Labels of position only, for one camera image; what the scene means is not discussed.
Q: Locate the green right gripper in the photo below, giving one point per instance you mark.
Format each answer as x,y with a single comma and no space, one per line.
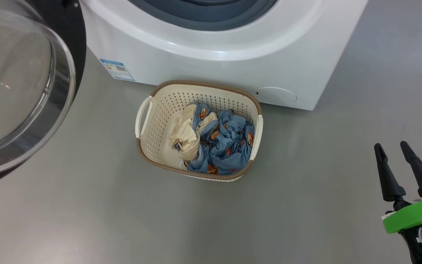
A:
412,216

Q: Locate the blue bear-print garment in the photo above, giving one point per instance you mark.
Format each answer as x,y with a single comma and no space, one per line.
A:
229,146

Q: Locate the cream garment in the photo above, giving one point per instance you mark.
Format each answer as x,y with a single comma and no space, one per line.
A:
187,135

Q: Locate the glass washing machine door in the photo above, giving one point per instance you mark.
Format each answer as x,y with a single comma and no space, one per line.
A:
20,91

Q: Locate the white front-load washing machine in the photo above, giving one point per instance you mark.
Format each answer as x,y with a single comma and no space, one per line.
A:
203,62

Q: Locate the round filter cover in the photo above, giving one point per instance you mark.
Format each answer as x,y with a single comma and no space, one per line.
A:
275,96

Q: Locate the cream perforated laundry basket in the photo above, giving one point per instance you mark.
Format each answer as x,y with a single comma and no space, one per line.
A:
159,121

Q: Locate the blue energy label sticker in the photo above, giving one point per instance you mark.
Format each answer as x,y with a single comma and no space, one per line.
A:
117,69

